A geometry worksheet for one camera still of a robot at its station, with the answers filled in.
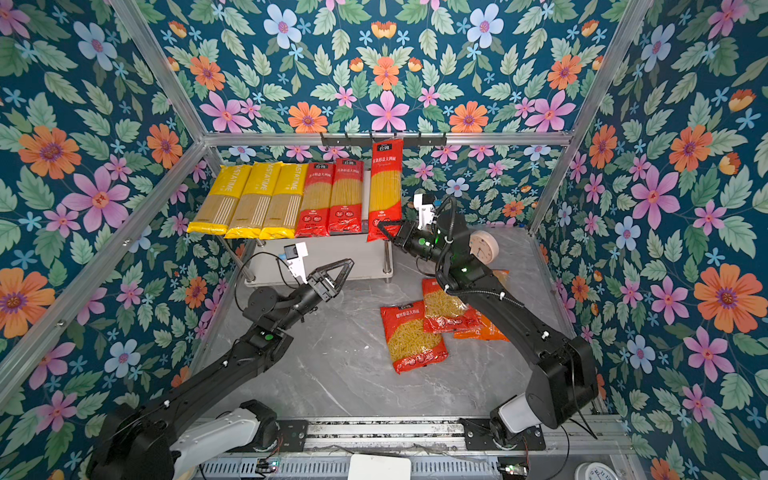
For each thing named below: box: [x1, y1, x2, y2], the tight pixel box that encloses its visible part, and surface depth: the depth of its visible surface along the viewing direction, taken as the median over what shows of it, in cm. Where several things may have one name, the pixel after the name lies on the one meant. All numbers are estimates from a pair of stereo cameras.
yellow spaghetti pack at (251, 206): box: [224, 162, 282, 240], surface depth 78 cm
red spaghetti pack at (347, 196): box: [330, 158, 364, 235], surface depth 78 cm
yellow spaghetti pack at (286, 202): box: [259, 163, 308, 240], surface depth 78 cm
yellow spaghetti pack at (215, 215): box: [186, 164, 252, 236], surface depth 77 cm
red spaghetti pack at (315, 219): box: [296, 162, 335, 238], surface depth 77 cm
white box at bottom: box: [348, 454, 412, 480], surface depth 67 cm
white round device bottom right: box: [574, 461, 619, 480], surface depth 67 cm
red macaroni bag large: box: [380, 301, 449, 374], surface depth 89 cm
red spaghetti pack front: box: [367, 138, 404, 242], surface depth 73 cm
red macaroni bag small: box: [422, 278, 481, 334], surface depth 92 cm
